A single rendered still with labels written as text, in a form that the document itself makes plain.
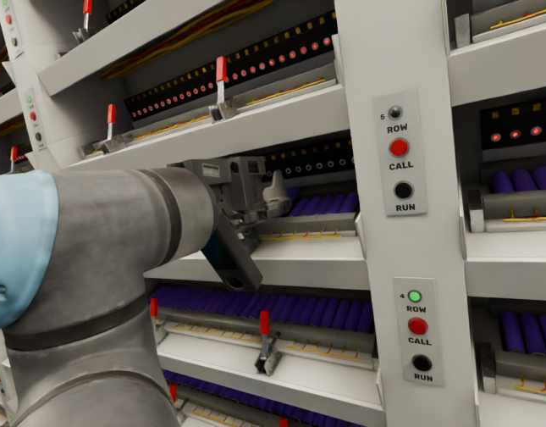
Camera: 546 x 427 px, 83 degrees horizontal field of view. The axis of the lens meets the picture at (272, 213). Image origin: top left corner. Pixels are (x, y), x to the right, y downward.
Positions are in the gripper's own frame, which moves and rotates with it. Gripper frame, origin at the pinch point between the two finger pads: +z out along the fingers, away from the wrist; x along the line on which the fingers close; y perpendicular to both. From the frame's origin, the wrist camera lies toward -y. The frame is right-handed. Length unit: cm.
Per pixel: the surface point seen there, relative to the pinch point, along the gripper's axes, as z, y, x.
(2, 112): -9, 29, 67
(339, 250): -6.4, -5.7, -11.1
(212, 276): -7.1, -9.7, 10.1
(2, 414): -1, -79, 152
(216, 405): -0.4, -39.7, 21.2
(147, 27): -8.7, 29.0, 13.3
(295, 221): -3.7, -2.2, -4.3
